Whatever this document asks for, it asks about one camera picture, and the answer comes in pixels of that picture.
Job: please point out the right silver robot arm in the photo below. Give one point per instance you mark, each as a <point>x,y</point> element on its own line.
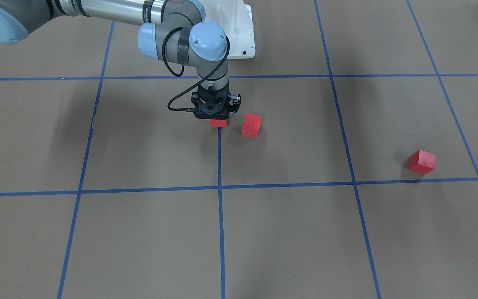
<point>175,32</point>

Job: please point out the red wooden cube carried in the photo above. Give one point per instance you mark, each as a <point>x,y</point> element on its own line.
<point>218,123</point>

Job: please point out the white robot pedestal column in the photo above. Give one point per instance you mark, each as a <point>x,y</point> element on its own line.
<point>235,17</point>

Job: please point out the red wooden cube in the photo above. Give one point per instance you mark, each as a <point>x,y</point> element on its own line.
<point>422,162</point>
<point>251,126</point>

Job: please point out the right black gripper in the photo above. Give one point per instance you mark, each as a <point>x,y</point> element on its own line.
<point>235,102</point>

